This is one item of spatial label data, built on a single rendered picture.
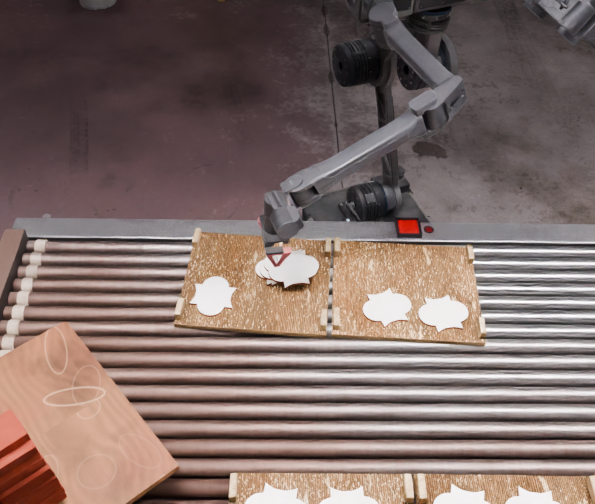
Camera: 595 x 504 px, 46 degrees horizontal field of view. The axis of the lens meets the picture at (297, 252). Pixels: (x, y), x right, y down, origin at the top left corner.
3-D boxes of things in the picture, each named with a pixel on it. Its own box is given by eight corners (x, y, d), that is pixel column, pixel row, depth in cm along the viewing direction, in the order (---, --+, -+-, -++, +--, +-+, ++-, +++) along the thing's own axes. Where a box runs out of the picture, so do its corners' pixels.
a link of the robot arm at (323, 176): (438, 115, 180) (429, 86, 171) (449, 128, 176) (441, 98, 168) (294, 200, 182) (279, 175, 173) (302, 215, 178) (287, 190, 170)
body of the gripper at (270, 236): (282, 217, 187) (283, 197, 182) (290, 244, 180) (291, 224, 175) (258, 220, 186) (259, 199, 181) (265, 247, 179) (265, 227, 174)
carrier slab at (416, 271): (333, 243, 211) (333, 239, 210) (469, 251, 210) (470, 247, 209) (331, 337, 187) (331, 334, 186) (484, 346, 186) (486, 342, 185)
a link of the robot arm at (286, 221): (310, 193, 180) (298, 172, 174) (327, 222, 173) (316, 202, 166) (270, 216, 181) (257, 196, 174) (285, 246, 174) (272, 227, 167)
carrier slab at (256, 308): (196, 234, 212) (196, 231, 211) (331, 244, 211) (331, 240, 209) (174, 327, 188) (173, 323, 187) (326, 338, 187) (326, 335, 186)
